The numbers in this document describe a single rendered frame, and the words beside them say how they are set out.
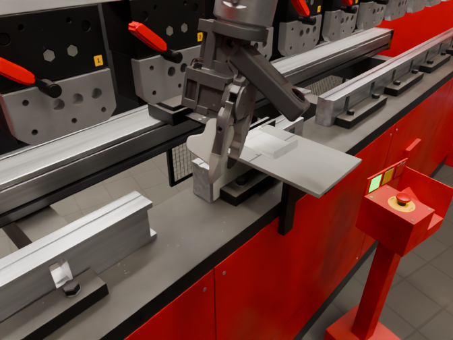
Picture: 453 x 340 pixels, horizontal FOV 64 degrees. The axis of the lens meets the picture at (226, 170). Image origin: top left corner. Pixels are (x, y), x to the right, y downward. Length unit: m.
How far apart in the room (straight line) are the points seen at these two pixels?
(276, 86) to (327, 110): 0.81
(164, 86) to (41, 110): 0.21
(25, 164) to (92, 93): 0.38
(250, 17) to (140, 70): 0.23
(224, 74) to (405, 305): 1.62
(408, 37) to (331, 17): 1.93
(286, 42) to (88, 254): 0.62
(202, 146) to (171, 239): 0.34
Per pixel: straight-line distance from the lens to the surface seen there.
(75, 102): 0.58
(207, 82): 0.48
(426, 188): 1.26
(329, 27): 1.07
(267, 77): 0.46
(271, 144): 0.87
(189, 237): 0.80
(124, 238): 0.75
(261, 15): 0.46
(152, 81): 0.63
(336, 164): 0.82
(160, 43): 0.58
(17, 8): 0.53
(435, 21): 2.90
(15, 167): 0.93
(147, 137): 1.02
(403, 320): 1.89
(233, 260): 0.84
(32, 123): 0.55
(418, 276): 2.11
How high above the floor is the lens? 1.42
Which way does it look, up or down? 33 degrees down
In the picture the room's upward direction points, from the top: straight up
